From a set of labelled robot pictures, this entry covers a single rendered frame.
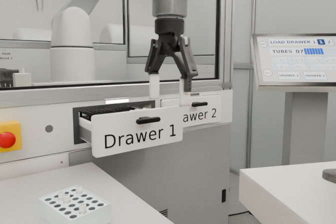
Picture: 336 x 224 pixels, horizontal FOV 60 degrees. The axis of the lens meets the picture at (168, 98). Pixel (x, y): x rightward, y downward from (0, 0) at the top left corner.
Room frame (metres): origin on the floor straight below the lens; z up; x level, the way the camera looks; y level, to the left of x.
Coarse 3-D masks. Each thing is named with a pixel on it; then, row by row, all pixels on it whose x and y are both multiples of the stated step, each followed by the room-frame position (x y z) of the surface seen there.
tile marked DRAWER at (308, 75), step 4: (304, 72) 1.28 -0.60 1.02; (308, 72) 1.28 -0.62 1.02; (312, 72) 1.28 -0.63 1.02; (316, 72) 1.27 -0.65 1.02; (320, 72) 1.27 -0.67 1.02; (324, 72) 1.27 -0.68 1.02; (304, 76) 1.27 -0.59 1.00; (308, 76) 1.26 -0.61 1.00; (312, 76) 1.26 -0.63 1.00; (316, 76) 1.26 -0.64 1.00; (320, 76) 1.26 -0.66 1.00; (324, 76) 1.26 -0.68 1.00
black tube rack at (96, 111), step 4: (100, 108) 1.01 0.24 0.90; (104, 108) 1.01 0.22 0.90; (108, 108) 1.01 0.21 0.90; (112, 108) 1.02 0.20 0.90; (116, 108) 1.01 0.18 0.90; (120, 108) 1.01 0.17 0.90; (124, 108) 1.01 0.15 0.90; (128, 108) 1.01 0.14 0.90; (132, 108) 1.02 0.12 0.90; (80, 112) 1.01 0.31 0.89; (84, 112) 0.94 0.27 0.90; (88, 112) 0.93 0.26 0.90; (92, 112) 0.93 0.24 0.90; (96, 112) 0.94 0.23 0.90; (100, 112) 0.93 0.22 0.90; (104, 112) 0.94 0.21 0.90; (108, 112) 0.93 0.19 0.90; (112, 112) 0.93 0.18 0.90; (80, 116) 1.01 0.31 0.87; (84, 116) 1.01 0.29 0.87; (88, 116) 1.02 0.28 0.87; (88, 120) 0.94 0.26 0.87
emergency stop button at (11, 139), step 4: (4, 132) 0.69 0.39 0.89; (8, 132) 0.69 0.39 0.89; (0, 136) 0.68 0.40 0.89; (4, 136) 0.68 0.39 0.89; (8, 136) 0.69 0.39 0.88; (12, 136) 0.69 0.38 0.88; (0, 140) 0.68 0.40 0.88; (4, 140) 0.68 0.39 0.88; (8, 140) 0.69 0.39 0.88; (12, 140) 0.69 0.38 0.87; (0, 144) 0.68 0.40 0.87; (4, 144) 0.68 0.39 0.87; (8, 144) 0.69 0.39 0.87; (12, 144) 0.69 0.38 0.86
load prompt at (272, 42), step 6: (270, 42) 1.41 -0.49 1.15; (276, 42) 1.40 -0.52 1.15; (282, 42) 1.40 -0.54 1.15; (288, 42) 1.40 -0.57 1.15; (294, 42) 1.39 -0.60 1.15; (300, 42) 1.39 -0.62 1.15; (306, 42) 1.39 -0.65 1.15; (312, 42) 1.39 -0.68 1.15; (318, 42) 1.38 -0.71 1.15; (324, 42) 1.38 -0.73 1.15; (330, 42) 1.38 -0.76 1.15
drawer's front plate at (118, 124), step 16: (128, 112) 0.78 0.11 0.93; (144, 112) 0.81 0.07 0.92; (160, 112) 0.84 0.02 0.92; (176, 112) 0.88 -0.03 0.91; (96, 128) 0.73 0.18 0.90; (112, 128) 0.75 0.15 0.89; (128, 128) 0.78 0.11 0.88; (144, 128) 0.81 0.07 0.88; (160, 128) 0.84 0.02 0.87; (176, 128) 0.88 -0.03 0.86; (96, 144) 0.73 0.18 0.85; (128, 144) 0.78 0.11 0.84; (144, 144) 0.81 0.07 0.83; (160, 144) 0.84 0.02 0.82
